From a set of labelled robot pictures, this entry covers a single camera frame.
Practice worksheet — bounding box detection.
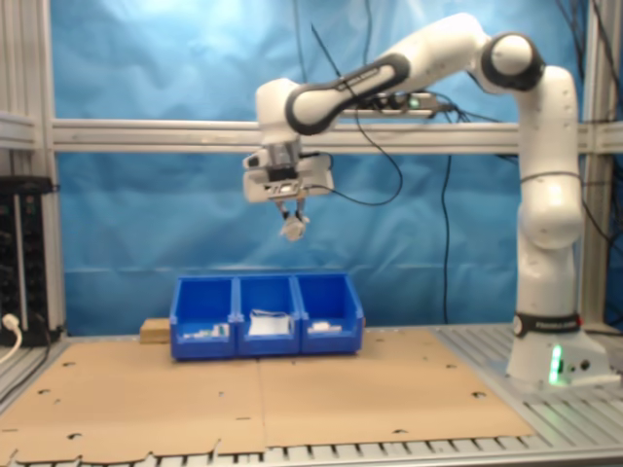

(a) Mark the black equipment rack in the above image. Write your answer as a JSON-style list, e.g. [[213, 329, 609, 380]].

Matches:
[[0, 175, 60, 347]]

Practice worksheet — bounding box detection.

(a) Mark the blue bin with gauze packets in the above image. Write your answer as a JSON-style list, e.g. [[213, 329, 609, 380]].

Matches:
[[293, 272, 365, 355]]

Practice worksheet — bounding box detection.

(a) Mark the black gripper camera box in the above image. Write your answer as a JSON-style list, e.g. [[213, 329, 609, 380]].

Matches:
[[265, 167, 301, 200]]

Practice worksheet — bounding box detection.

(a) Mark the white printed packet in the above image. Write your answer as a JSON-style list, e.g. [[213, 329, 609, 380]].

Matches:
[[277, 213, 311, 242]]

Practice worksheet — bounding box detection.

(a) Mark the black plug with cable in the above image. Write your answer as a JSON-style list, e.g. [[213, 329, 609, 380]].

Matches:
[[31, 312, 54, 351]]

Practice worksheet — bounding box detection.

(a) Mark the light green face mask stack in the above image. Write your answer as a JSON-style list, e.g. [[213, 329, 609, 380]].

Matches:
[[248, 309, 293, 337]]

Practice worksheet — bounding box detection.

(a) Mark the black power strip cable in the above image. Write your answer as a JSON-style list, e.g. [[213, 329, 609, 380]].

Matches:
[[440, 114, 454, 325]]

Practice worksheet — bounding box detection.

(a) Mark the blue bin with face masks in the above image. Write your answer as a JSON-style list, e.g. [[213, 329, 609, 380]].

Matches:
[[235, 274, 302, 357]]

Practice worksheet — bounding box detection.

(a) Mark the horizontal aluminium beam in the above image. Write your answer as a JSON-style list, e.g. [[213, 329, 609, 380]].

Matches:
[[51, 120, 534, 155]]

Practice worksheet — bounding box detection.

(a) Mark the aluminium frame post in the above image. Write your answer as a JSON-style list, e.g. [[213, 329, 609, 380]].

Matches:
[[0, 0, 67, 337], [576, 0, 623, 337]]

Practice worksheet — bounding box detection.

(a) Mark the black camera cable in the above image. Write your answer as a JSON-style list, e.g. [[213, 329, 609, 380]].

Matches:
[[311, 96, 405, 208]]

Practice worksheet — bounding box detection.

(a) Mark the brown cardboard sheet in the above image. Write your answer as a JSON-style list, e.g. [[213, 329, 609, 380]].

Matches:
[[257, 328, 536, 448], [0, 340, 268, 466]]

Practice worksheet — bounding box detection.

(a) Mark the silver black power strip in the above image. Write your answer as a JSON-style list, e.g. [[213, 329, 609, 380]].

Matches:
[[340, 90, 452, 120]]

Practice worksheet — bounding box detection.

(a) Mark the white plug with cable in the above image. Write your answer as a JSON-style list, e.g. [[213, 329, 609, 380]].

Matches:
[[0, 313, 24, 366]]

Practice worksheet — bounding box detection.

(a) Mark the blue bin with syringe packets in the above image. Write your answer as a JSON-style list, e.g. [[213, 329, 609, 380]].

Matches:
[[169, 275, 239, 362]]

